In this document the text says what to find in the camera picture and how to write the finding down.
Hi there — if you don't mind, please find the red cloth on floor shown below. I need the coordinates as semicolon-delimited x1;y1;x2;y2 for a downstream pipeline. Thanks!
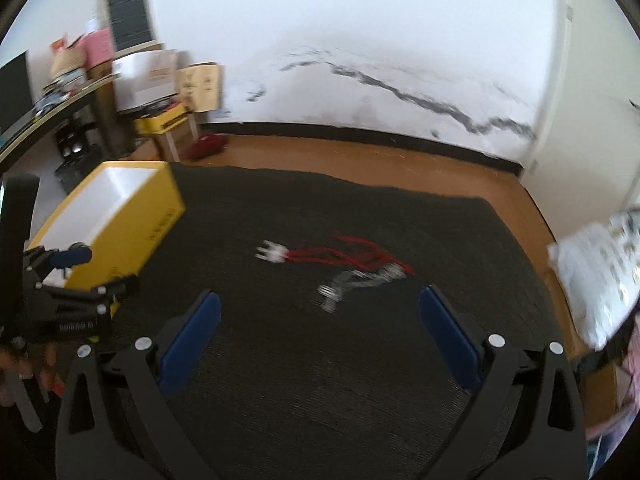
186;133;229;162

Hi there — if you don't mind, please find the black computer monitor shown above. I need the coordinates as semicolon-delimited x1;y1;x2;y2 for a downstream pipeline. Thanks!
0;52;34;133

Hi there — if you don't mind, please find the yellow cardboard box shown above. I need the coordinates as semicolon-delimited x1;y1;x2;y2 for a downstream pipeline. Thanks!
29;160;186;290

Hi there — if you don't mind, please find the silver chain necklace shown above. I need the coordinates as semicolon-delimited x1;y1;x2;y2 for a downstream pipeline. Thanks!
316;263;407;313

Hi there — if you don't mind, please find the black patterned table mat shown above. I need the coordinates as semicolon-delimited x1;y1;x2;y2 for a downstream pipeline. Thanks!
111;165;562;479

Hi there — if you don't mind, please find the framed blackboard panel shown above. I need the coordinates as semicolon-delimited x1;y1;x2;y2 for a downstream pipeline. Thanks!
98;0;156;54

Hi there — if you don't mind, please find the yellow storage box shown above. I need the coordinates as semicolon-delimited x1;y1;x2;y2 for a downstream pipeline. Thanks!
134;103;189;136

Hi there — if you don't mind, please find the red cord silver lock necklace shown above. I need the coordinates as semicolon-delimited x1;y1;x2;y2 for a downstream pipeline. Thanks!
254;234;417;276

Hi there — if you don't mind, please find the white door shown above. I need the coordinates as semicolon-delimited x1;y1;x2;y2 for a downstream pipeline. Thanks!
522;0;639;238

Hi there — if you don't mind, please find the black computer tower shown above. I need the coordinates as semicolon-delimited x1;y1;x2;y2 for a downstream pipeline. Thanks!
54;144;104;194

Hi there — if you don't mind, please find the white printed pillow bag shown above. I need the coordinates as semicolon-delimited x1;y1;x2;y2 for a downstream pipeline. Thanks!
547;208;639;350

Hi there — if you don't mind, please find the left hand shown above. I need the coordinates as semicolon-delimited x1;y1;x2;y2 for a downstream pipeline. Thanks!
0;344;58;408

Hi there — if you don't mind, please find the black speaker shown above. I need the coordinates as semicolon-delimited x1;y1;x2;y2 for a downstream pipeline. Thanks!
54;124;90;162

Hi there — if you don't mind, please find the woven straw basket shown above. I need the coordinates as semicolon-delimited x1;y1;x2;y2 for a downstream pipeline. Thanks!
50;48;86;80

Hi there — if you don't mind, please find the pink box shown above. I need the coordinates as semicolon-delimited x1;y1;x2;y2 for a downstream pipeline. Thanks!
79;28;114;70

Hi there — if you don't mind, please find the tan paper gift bag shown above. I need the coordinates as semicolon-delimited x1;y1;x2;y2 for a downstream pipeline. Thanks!
176;62;222;113

